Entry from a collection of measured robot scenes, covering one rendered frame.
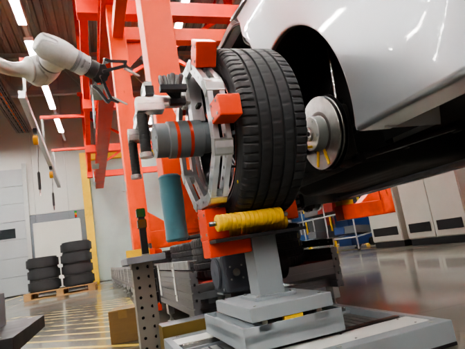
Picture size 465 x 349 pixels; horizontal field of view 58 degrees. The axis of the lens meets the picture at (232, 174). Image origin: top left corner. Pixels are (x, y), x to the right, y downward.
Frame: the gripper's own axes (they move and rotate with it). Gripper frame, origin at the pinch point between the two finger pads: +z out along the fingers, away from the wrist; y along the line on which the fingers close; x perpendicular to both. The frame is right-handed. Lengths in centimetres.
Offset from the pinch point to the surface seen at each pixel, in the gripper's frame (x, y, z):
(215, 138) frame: -69, -10, 6
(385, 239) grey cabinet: 223, -4, 595
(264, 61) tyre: -63, 22, 17
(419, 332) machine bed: -119, -42, 73
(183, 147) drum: -47, -16, 9
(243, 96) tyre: -72, 6, 9
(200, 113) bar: -41.5, -1.4, 13.7
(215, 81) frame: -61, 8, 3
